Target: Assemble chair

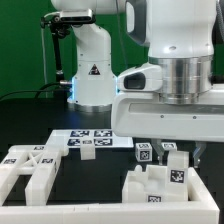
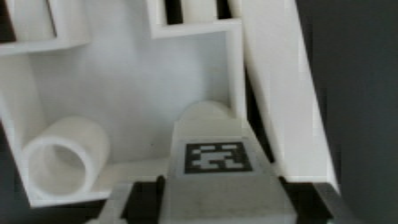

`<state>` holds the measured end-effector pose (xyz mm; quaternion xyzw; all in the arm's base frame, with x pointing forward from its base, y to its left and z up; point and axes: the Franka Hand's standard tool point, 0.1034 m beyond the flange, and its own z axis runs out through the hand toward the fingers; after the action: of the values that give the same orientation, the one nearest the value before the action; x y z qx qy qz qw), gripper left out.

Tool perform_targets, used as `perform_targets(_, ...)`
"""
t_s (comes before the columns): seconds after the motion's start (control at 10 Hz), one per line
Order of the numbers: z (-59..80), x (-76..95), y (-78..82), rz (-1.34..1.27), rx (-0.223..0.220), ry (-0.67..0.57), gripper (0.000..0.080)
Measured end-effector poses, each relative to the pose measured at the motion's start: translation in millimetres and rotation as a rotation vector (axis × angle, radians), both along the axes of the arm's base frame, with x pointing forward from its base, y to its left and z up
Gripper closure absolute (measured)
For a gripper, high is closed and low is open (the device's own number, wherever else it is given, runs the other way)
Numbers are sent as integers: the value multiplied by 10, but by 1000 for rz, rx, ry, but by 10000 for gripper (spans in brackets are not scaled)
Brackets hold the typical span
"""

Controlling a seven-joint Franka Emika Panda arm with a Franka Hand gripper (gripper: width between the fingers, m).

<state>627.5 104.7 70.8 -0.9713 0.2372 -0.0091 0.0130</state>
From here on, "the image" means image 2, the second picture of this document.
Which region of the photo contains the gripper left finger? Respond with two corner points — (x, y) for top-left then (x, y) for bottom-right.
(88, 182), (134, 224)

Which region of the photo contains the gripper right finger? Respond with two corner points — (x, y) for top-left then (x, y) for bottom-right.
(313, 183), (363, 224)

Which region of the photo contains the white chair leg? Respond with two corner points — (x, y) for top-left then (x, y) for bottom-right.
(161, 101), (299, 224)

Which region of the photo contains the white chair seat part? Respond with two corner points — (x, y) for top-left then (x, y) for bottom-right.
(0, 0), (248, 208)

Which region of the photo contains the white U-shaped fence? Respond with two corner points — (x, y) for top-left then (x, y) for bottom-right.
(230, 0), (338, 185)

